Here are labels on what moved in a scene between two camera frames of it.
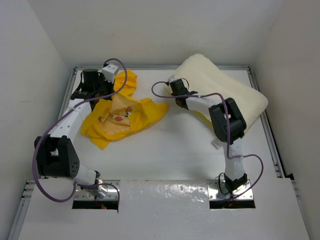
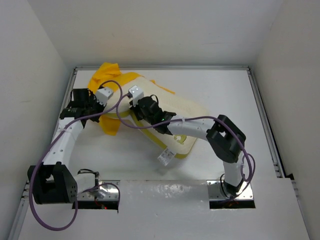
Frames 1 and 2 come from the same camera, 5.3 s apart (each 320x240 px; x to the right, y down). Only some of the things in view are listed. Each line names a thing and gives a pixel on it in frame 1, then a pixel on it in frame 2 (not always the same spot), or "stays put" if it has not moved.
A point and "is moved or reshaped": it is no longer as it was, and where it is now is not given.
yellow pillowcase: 119,115 is moved or reshaped
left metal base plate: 113,188 stays put
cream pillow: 202,76 to 170,102
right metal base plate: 217,191 stays put
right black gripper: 173,94 to 135,110
